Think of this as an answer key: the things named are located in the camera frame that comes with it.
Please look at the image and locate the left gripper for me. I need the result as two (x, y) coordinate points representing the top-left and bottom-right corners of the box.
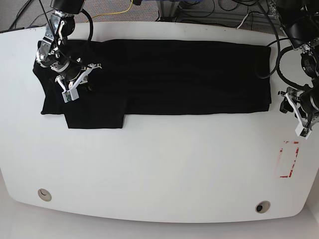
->
(280, 89), (319, 115)

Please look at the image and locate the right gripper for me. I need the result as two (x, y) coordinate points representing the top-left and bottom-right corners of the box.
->
(56, 63), (95, 94)

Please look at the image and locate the black t-shirt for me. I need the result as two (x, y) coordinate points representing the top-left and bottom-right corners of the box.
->
(33, 39), (272, 129)

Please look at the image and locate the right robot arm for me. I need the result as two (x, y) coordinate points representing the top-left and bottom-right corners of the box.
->
(35, 0), (93, 90)

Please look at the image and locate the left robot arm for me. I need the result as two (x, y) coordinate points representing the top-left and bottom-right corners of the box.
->
(267, 0), (319, 121)

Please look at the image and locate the red tape rectangle marking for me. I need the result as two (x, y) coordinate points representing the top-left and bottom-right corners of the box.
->
(276, 141), (300, 178)

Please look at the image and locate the right table grommet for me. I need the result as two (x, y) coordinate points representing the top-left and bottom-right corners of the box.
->
(255, 201), (271, 214)

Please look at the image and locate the table grommet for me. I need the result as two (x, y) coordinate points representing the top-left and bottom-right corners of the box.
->
(255, 201), (271, 214)
(38, 189), (52, 202)

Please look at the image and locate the left table grommet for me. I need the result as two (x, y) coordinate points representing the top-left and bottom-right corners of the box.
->
(38, 189), (52, 202)

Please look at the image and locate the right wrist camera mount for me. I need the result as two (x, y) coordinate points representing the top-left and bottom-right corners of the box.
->
(55, 63), (102, 103)

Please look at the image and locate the black cable loop right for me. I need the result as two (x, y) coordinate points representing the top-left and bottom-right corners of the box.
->
(254, 37), (295, 80)

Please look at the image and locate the black cable loop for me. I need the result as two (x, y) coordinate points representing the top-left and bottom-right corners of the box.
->
(254, 37), (295, 80)
(81, 8), (95, 50)

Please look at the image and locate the black cable loop left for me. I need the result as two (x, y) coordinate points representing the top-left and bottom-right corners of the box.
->
(81, 8), (95, 50)

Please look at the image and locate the yellow cable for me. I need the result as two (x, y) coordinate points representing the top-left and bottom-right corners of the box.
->
(86, 0), (134, 23)

